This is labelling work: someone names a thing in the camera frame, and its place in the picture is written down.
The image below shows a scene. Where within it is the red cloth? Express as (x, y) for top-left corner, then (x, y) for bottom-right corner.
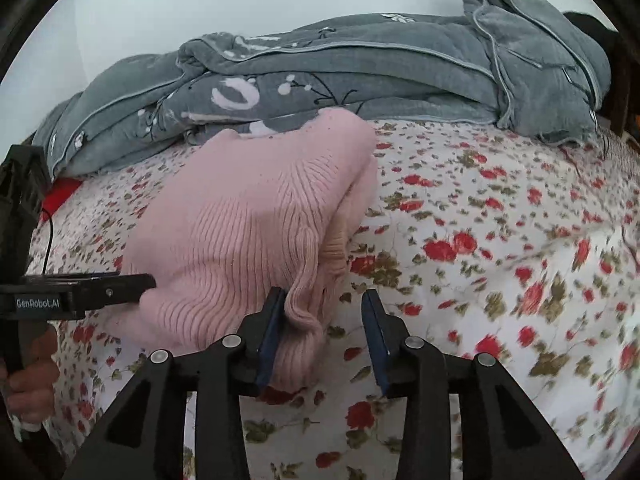
(41, 177), (83, 216)

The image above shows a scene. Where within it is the person's left hand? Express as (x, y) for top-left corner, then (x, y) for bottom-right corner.
(0, 327), (61, 428)

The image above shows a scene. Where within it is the black cloth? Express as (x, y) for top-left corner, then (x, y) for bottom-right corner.
(562, 10), (621, 52)

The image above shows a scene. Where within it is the pink knitted sweater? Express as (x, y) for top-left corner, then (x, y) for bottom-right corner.
(102, 107), (378, 392)

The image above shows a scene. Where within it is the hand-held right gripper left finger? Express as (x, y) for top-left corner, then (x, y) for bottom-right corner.
(62, 287), (287, 480)

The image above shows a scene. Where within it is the grey printed blanket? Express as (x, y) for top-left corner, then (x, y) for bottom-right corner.
(31, 0), (612, 181)

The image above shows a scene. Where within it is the black cable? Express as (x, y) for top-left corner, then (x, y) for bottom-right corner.
(40, 209), (56, 277)

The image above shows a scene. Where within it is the floral bed sheet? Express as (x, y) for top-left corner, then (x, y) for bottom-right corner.
(25, 120), (640, 480)

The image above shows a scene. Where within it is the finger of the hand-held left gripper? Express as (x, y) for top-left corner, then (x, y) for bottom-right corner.
(50, 271), (122, 281)
(75, 273), (157, 312)

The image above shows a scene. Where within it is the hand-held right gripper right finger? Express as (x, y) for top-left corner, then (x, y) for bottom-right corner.
(361, 289), (583, 480)

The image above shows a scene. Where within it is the wooden bed frame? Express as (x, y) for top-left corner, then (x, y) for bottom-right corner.
(600, 30), (640, 147)

